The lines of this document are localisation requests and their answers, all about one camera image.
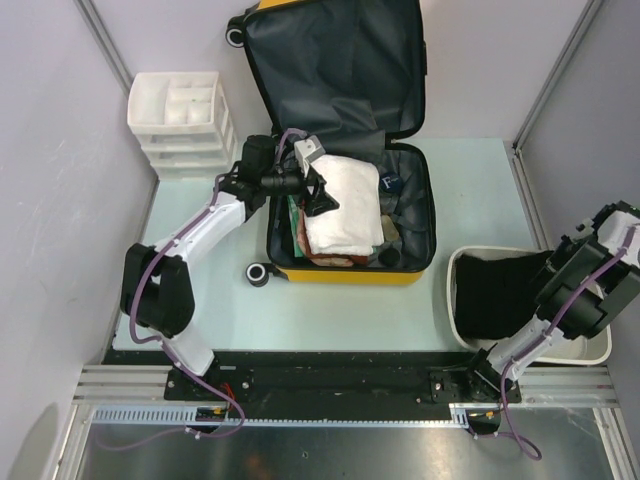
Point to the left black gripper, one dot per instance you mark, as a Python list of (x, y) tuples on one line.
[(320, 202)]

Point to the white towel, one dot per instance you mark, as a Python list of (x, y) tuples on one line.
[(354, 228)]

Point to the rust brown cloth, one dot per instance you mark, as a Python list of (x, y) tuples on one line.
[(338, 261)]

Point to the yellow Pikachu hard-shell suitcase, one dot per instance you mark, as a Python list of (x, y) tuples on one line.
[(352, 73)]

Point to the black garment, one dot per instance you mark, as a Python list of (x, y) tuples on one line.
[(496, 298)]

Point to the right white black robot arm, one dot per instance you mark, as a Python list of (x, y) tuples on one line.
[(584, 285)]

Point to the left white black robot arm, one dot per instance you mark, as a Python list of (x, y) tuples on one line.
[(157, 292)]

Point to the green folded cloth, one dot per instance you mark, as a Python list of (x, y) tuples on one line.
[(294, 218)]

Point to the dark blue round tin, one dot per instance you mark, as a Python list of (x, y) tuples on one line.
[(391, 183)]

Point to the small beige bottle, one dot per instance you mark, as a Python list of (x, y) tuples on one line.
[(390, 231)]

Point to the black round cap container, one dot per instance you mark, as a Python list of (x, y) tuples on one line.
[(390, 257)]

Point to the white plastic drawer organizer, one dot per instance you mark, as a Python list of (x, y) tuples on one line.
[(183, 124)]

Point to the light blue table mat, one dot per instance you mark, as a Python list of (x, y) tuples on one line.
[(476, 202)]

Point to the white plastic tray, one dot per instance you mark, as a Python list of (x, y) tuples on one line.
[(579, 352)]

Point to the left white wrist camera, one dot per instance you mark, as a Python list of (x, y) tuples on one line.
[(308, 150)]

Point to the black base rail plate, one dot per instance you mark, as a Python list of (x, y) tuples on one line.
[(336, 385)]

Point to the grey slotted cable duct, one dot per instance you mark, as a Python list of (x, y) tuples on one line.
[(203, 416)]

